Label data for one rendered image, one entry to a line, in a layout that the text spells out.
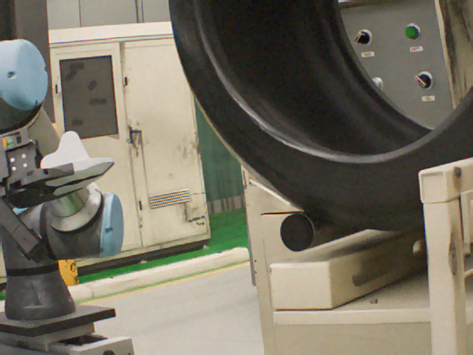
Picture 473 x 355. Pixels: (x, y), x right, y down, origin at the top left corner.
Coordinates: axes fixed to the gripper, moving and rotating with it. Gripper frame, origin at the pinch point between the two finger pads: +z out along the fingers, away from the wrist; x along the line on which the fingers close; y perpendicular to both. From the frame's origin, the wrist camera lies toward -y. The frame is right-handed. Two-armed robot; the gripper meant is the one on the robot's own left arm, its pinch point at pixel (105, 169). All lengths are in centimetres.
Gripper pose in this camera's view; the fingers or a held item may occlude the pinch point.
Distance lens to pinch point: 125.3
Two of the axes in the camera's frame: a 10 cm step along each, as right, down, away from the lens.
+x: 0.6, 2.8, 9.6
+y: -2.5, -9.2, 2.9
